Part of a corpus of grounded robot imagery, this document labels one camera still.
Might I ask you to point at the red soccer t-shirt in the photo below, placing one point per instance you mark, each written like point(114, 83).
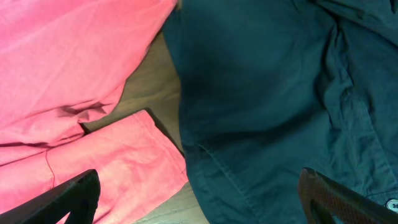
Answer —
point(65, 63)

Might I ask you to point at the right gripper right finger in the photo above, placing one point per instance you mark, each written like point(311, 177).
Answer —
point(323, 199)

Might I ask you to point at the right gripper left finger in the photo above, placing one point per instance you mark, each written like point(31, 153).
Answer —
point(77, 199)

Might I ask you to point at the navy blue shirt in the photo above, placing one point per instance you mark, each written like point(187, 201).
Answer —
point(269, 87)

